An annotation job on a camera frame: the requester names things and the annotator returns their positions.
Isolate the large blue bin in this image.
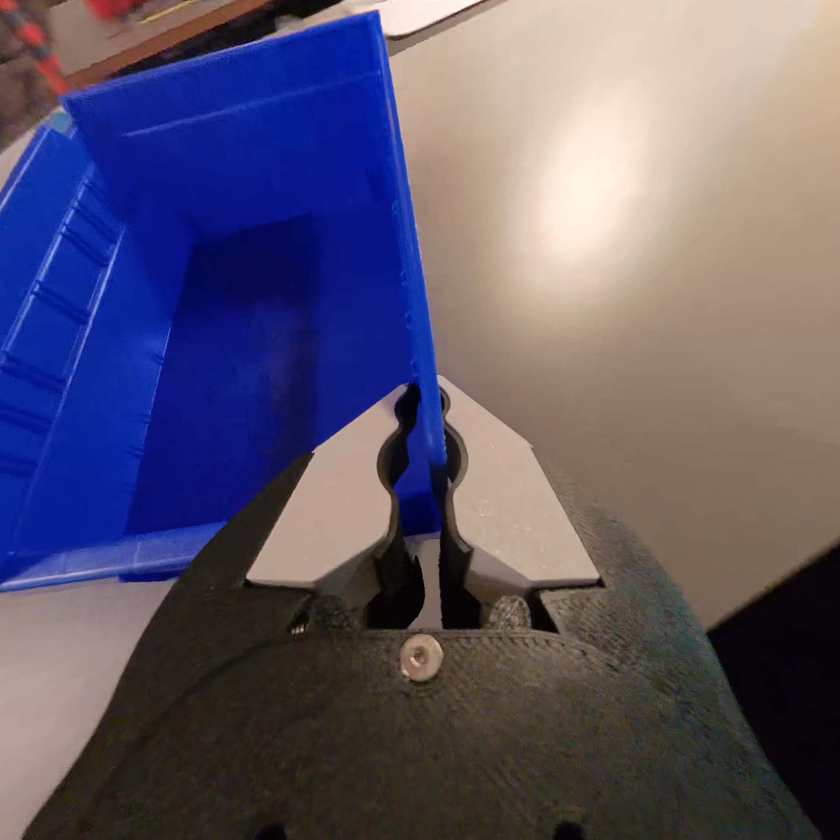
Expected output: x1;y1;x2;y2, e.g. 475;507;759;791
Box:
0;10;446;593

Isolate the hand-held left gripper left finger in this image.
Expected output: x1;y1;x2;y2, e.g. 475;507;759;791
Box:
244;382;422;609

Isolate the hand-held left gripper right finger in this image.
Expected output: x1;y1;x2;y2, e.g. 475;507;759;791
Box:
430;375;601;602

